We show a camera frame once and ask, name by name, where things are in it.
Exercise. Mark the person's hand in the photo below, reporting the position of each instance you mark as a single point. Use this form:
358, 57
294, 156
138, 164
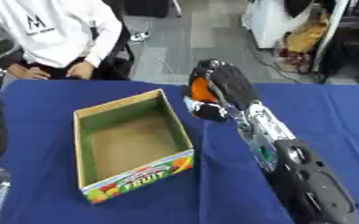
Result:
80, 70
27, 72

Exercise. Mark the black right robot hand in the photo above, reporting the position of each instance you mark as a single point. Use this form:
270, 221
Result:
233, 83

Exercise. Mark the yellow bag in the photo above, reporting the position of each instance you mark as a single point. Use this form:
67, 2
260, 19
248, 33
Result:
306, 35

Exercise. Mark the person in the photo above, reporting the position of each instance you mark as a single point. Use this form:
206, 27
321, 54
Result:
50, 35

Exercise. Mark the cardboard box with green inside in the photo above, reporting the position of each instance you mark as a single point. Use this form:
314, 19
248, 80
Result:
131, 145

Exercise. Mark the white cabinet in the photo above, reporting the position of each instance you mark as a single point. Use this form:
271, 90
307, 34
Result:
274, 23

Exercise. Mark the black office chair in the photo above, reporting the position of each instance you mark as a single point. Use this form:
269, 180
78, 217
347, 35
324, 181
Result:
117, 55

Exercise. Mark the orange toy fruit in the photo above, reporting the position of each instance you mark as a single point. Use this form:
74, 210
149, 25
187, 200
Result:
201, 90

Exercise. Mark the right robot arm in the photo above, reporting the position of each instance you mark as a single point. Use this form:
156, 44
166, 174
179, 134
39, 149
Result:
290, 157

